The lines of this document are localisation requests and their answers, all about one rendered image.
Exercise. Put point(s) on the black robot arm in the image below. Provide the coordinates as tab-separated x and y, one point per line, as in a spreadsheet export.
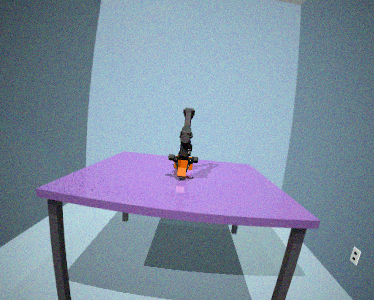
186	134

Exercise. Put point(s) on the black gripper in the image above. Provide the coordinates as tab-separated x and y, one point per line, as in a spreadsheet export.
190	160

